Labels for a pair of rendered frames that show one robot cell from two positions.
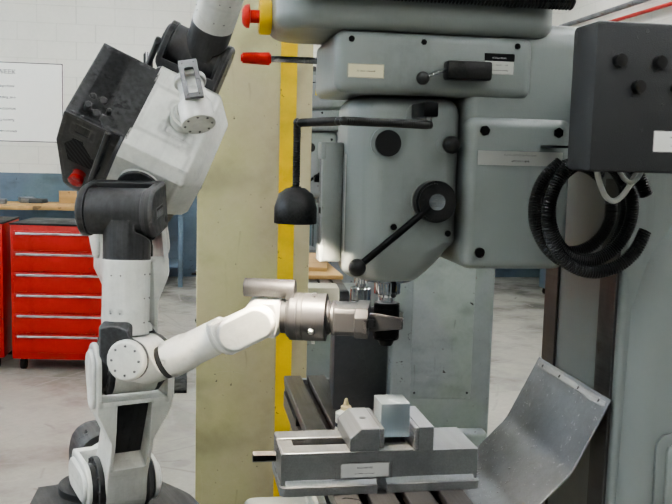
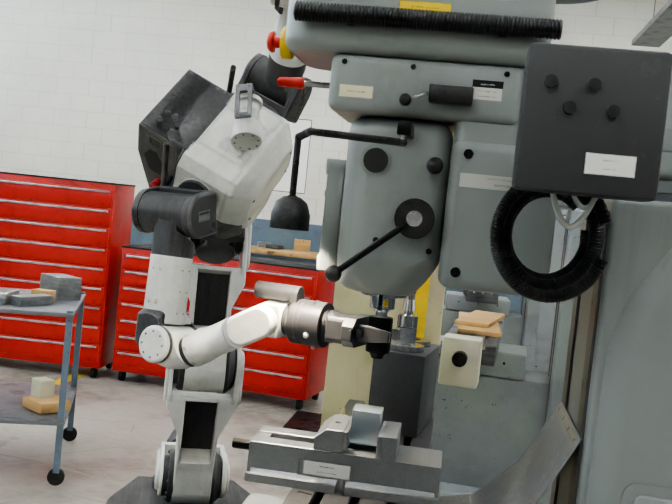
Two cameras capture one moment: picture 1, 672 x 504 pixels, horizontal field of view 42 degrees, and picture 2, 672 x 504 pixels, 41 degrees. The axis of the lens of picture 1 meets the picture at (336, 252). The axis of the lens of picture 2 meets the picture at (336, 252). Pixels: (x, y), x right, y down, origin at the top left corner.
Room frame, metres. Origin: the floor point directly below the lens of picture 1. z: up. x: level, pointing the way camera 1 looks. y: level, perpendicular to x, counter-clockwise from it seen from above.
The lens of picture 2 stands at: (-0.07, -0.51, 1.47)
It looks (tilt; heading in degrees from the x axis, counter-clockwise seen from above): 3 degrees down; 17
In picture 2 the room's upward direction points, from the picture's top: 6 degrees clockwise
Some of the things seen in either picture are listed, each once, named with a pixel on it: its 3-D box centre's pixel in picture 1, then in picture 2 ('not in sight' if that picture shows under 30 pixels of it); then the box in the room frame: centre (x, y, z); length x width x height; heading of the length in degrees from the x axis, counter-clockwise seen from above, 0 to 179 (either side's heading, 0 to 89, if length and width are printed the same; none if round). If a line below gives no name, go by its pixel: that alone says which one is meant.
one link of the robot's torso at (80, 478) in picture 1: (115, 474); (191, 470); (2.20, 0.56, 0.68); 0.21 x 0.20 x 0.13; 28
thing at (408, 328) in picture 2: (360, 304); (406, 331); (1.97, -0.06, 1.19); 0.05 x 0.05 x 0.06
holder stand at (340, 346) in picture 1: (357, 354); (404, 382); (2.02, -0.06, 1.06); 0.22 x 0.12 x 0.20; 2
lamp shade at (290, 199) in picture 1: (295, 204); (290, 212); (1.47, 0.07, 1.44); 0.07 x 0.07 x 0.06
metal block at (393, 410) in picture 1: (391, 415); (366, 424); (1.51, -0.11, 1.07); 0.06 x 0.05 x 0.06; 10
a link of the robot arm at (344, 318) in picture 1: (336, 319); (335, 328); (1.58, 0.00, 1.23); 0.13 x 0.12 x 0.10; 175
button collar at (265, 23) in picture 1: (265, 16); (288, 43); (1.53, 0.13, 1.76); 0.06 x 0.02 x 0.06; 10
